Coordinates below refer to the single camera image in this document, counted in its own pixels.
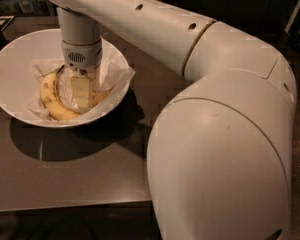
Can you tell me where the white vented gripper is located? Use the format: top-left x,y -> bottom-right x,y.
61,38 -> 102,111

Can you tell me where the spotted yellow banana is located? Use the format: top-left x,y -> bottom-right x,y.
39,66 -> 79,121
88,71 -> 115,109

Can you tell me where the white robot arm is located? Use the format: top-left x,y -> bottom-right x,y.
49,0 -> 297,240

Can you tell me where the white paper bowl liner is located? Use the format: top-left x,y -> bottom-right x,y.
26,40 -> 135,127

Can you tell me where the white ceramic bowl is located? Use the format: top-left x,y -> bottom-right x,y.
0,28 -> 131,129

